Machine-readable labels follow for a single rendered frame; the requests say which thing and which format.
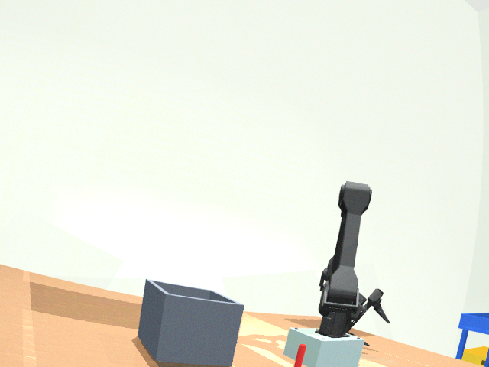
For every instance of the red peg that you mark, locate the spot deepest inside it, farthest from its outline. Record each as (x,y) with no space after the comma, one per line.
(300,354)

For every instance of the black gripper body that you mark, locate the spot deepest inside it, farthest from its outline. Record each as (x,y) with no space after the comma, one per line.
(372,300)

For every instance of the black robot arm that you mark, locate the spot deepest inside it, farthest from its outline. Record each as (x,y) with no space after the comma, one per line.
(341,300)

